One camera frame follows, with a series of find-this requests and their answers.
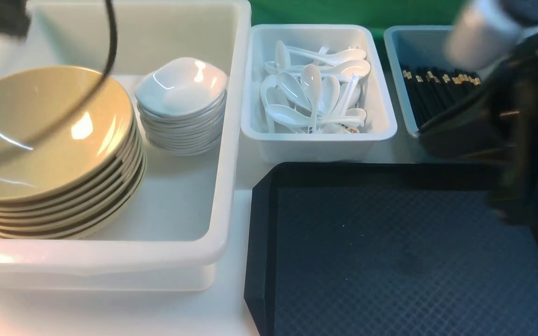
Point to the top stacked yellow bowl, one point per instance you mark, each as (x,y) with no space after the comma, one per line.
(79,189)

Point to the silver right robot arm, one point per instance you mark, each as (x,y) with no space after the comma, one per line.
(486,31)

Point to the stacked yellow bowl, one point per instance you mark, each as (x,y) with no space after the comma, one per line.
(116,175)
(82,203)
(84,223)
(79,189)

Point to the large white plastic bin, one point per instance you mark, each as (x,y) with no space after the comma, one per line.
(176,227)

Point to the black plastic serving tray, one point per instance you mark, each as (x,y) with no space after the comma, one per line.
(341,249)

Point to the blue-grey chopstick bin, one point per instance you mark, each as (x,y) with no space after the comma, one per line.
(417,46)

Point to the yellow noodle bowl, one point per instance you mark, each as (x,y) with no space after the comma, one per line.
(46,141)

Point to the white spoon bin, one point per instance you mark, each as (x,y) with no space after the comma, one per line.
(284,146)

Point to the stack of white sauce dishes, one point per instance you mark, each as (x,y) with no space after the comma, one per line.
(182,106)

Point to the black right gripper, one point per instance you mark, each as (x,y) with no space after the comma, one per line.
(498,124)

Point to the black chopsticks bundle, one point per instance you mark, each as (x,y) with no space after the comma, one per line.
(432,90)

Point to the pile of white spoons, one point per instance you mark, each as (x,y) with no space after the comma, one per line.
(310,92)

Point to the green backdrop cloth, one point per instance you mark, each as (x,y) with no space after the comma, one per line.
(376,15)

